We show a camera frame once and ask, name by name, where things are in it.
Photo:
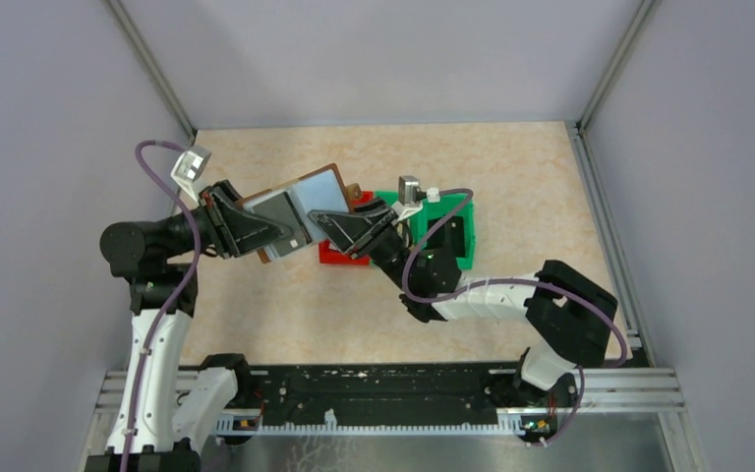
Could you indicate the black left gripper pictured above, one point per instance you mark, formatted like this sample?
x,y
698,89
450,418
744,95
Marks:
x,y
246,229

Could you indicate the silver card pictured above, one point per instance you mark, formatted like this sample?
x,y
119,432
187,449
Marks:
x,y
282,209

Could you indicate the aluminium frame rail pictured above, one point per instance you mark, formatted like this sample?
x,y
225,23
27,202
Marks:
x,y
601,391

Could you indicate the green bin with black cards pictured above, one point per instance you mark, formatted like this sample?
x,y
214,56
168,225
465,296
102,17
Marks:
x,y
444,206

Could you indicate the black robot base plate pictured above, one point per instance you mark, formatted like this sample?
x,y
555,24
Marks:
x,y
405,395

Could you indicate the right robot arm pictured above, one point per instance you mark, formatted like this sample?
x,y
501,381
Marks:
x,y
572,315

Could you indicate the green bin with gold cards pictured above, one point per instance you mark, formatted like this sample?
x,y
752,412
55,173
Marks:
x,y
413,219

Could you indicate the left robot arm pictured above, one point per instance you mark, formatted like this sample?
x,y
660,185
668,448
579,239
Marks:
x,y
153,430

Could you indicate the red plastic bin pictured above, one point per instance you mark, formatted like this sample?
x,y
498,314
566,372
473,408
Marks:
x,y
328,254

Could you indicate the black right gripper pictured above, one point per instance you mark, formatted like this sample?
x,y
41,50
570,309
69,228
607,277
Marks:
x,y
350,230

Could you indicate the brown leather card holder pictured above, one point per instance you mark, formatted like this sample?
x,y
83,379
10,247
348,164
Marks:
x,y
321,189

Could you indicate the black VIP card stack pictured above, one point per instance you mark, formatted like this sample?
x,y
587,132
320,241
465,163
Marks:
x,y
450,235

